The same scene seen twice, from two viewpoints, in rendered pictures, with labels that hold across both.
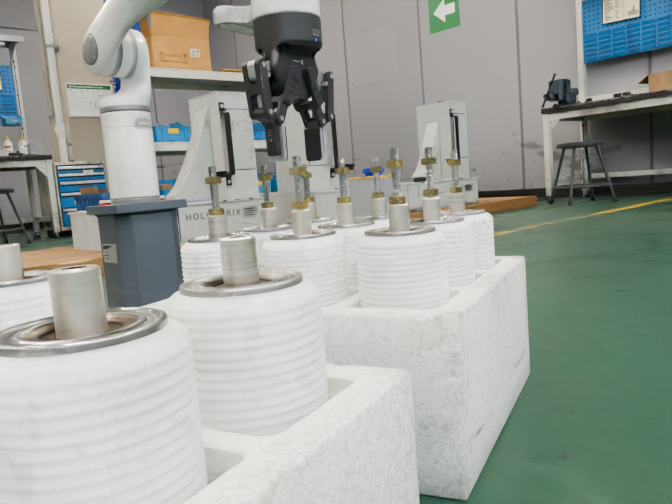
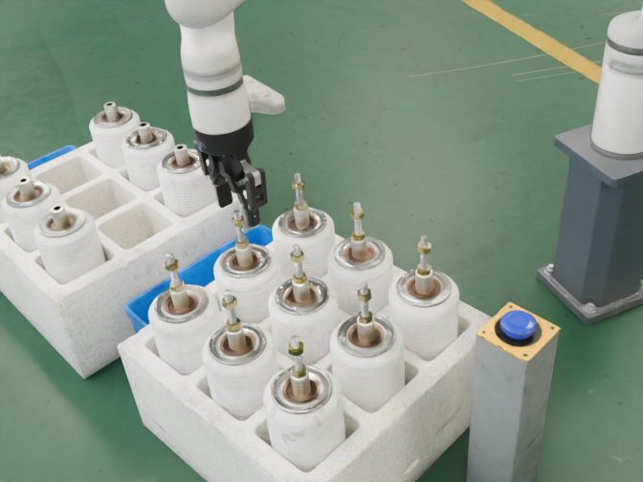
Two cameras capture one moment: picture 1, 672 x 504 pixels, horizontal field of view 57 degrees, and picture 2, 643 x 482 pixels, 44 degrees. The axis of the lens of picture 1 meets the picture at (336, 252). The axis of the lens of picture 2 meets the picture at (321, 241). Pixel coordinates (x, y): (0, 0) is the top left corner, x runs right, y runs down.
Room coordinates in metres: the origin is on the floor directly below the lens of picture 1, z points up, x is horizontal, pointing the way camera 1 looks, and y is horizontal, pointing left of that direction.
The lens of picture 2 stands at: (1.13, -0.76, 0.98)
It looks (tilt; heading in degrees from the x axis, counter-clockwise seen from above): 38 degrees down; 111
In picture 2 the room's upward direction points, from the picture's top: 5 degrees counter-clockwise
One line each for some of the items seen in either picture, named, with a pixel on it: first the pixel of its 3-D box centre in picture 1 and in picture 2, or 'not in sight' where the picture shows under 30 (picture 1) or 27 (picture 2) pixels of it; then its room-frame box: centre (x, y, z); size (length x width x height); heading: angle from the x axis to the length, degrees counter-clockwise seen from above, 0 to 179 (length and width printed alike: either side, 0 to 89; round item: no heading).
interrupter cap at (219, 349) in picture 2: (432, 221); (237, 343); (0.76, -0.12, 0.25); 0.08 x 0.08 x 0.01
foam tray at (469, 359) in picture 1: (355, 344); (311, 375); (0.81, -0.02, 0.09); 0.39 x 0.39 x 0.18; 64
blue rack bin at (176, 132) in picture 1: (161, 133); not in sight; (5.95, 1.56, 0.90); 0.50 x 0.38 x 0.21; 43
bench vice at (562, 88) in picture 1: (560, 91); not in sight; (4.96, -1.87, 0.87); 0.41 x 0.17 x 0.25; 131
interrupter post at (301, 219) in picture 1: (301, 224); (244, 253); (0.70, 0.04, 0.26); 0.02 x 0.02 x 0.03
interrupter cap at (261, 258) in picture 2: (302, 235); (245, 261); (0.70, 0.04, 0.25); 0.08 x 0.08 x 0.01
